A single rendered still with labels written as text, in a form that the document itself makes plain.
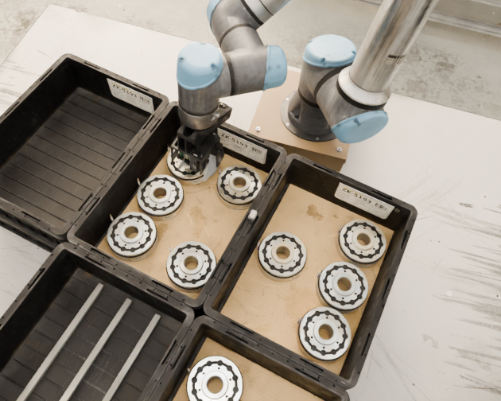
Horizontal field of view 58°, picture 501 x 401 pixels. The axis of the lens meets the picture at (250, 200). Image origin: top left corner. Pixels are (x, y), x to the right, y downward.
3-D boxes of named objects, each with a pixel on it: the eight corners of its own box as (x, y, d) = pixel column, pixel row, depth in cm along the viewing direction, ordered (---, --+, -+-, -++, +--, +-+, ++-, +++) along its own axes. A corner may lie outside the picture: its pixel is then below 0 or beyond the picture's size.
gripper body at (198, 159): (170, 161, 95) (167, 126, 84) (190, 134, 99) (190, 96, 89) (202, 177, 94) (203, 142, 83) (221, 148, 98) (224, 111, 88)
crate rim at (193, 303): (173, 105, 106) (172, 98, 104) (288, 156, 101) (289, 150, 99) (66, 243, 88) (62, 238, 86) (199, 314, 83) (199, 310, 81)
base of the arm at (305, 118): (293, 88, 125) (297, 60, 117) (346, 98, 124) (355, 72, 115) (282, 129, 118) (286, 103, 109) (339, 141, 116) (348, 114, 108)
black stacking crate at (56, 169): (79, 86, 119) (66, 53, 109) (176, 130, 114) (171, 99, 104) (-30, 201, 102) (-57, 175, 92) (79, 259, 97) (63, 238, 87)
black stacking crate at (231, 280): (283, 179, 109) (289, 153, 99) (399, 232, 104) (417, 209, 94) (202, 325, 92) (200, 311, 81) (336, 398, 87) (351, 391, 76)
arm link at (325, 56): (333, 65, 116) (344, 21, 105) (356, 103, 110) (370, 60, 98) (290, 75, 114) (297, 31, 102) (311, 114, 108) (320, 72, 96)
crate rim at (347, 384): (289, 156, 101) (289, 150, 99) (416, 213, 96) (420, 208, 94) (199, 314, 83) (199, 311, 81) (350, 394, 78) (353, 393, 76)
